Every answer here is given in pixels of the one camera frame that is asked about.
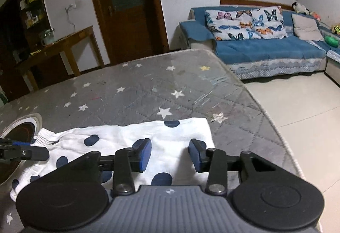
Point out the wall socket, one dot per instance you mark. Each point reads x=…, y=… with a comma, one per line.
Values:
x=71, y=6

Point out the orange toy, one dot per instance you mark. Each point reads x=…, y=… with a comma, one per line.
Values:
x=315, y=15

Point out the black and white plush toy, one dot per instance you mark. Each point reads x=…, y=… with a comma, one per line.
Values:
x=299, y=8

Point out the blue sofa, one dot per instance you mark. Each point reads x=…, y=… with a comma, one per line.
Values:
x=255, y=52

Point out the butterfly print pillow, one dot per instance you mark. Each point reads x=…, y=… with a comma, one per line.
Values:
x=244, y=24

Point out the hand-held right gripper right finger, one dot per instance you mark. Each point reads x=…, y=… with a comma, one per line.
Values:
x=195, y=157

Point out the glass jar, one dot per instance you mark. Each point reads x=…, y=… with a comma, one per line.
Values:
x=47, y=37

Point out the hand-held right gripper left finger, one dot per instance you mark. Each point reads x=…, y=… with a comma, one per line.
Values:
x=143, y=156

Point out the grey star-print table cover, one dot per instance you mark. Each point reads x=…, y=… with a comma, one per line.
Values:
x=148, y=89

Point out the green round toy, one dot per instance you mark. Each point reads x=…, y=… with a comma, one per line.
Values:
x=332, y=41

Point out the wooden side table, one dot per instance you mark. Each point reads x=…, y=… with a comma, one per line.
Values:
x=61, y=41

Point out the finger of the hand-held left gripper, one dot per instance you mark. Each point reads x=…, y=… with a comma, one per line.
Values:
x=29, y=153
x=22, y=144

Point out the brown wooden door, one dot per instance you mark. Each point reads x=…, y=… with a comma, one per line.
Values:
x=127, y=9

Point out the white polka dot garment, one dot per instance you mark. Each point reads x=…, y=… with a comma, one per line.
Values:
x=172, y=142

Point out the yellow toy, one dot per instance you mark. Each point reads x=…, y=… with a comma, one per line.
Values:
x=336, y=29

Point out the beige pillow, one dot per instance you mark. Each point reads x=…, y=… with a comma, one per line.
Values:
x=306, y=27

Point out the dark wooden shelf cabinet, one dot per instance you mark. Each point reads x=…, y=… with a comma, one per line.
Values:
x=24, y=23

